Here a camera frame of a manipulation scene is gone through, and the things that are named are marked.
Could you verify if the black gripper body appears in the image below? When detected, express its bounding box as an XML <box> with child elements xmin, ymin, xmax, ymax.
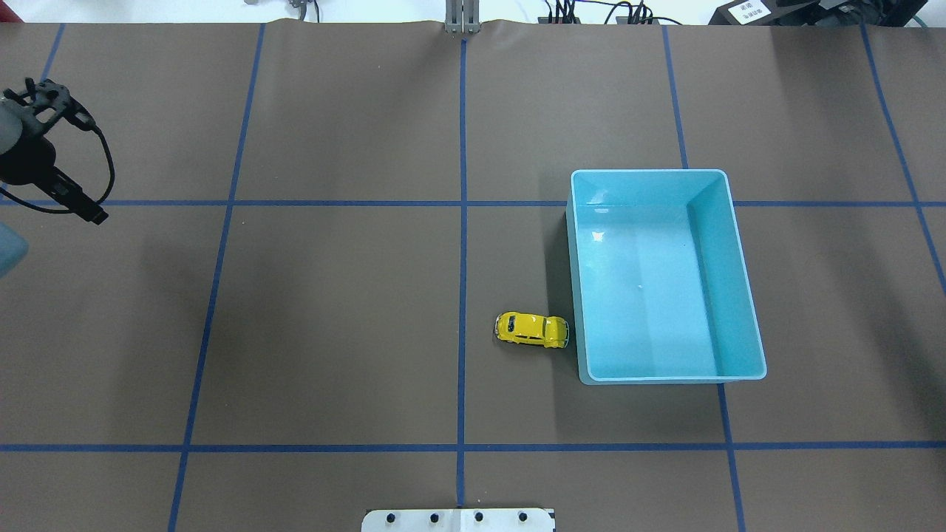
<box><xmin>1</xmin><ymin>135</ymin><xmax>58</xmax><ymax>186</ymax></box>

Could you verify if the yellow beetle toy car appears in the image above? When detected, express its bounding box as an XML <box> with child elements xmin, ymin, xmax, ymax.
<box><xmin>494</xmin><ymin>311</ymin><xmax>570</xmax><ymax>348</ymax></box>

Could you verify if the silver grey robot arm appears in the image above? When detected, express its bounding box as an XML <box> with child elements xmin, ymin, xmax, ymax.
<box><xmin>2</xmin><ymin>95</ymin><xmax>116</xmax><ymax>225</ymax></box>

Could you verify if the turquoise plastic bin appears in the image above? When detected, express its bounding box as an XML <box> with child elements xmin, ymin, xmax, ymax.
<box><xmin>565</xmin><ymin>169</ymin><xmax>768</xmax><ymax>385</ymax></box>

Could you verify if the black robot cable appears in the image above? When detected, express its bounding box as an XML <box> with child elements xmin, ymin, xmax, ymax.
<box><xmin>0</xmin><ymin>118</ymin><xmax>116</xmax><ymax>215</ymax></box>

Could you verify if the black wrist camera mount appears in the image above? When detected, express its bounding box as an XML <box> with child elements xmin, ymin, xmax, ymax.
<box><xmin>1</xmin><ymin>78</ymin><xmax>98</xmax><ymax>140</ymax></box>

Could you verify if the aluminium frame post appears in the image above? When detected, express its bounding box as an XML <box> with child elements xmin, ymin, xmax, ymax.
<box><xmin>443</xmin><ymin>0</ymin><xmax>482</xmax><ymax>34</ymax></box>

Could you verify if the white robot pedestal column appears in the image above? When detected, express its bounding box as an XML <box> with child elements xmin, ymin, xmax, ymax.
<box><xmin>361</xmin><ymin>508</ymin><xmax>557</xmax><ymax>531</ymax></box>

